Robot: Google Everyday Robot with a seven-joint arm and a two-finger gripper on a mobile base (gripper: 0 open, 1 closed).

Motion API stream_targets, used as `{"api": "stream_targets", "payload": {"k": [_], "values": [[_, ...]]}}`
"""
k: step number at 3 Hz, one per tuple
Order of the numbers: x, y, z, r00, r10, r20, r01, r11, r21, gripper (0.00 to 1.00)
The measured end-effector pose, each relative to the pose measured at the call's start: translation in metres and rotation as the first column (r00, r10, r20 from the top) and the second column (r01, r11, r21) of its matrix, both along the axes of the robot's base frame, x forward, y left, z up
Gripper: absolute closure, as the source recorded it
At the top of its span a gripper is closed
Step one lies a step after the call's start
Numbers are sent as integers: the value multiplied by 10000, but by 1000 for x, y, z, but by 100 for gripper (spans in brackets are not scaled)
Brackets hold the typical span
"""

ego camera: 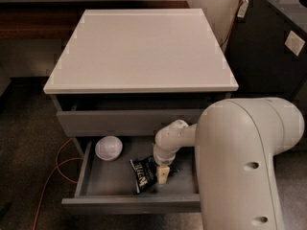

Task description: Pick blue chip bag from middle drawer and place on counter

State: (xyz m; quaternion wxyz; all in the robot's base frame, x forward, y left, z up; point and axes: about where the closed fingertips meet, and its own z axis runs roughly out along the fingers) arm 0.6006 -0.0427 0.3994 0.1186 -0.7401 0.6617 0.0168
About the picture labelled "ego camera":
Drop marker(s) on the grey drawer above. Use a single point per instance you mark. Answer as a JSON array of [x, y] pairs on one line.
[[110, 187], [129, 114]]

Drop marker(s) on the black cabinet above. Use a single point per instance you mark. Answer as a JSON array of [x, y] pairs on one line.
[[256, 52]]

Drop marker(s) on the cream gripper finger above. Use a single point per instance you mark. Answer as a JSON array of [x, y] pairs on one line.
[[162, 173]]

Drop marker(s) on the dark wooden bench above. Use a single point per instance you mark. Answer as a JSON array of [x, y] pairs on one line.
[[49, 20]]

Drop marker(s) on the blue chip bag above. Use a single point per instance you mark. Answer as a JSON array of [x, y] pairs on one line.
[[145, 173]]

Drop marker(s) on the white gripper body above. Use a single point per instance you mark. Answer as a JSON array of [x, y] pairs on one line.
[[164, 160]]

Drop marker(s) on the grey top drawer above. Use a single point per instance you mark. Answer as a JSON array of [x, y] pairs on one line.
[[129, 114]]

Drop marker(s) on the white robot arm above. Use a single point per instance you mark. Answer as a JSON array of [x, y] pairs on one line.
[[235, 141]]

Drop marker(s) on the white bowl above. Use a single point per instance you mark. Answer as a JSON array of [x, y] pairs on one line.
[[109, 148]]

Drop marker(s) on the white label sticker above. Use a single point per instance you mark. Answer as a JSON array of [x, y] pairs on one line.
[[295, 43]]

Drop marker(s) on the grey drawer cabinet white top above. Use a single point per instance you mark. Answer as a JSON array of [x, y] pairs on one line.
[[160, 51]]

